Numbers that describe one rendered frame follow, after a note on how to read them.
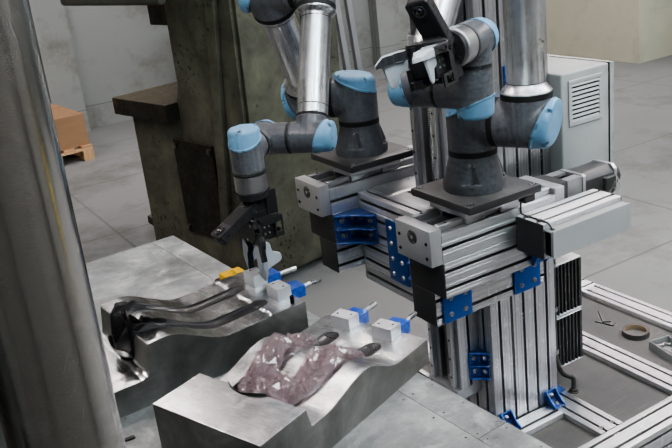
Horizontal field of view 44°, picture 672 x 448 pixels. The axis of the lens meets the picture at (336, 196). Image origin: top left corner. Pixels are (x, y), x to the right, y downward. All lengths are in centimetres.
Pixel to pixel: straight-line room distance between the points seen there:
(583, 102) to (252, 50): 186
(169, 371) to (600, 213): 107
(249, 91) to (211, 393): 245
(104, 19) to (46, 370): 802
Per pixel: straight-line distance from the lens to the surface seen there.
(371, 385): 161
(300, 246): 423
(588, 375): 287
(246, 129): 188
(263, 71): 389
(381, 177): 241
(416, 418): 161
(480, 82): 165
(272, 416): 146
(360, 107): 235
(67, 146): 720
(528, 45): 188
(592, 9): 909
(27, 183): 42
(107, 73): 847
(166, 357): 175
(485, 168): 198
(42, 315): 44
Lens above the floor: 169
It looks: 18 degrees down
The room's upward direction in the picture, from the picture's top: 7 degrees counter-clockwise
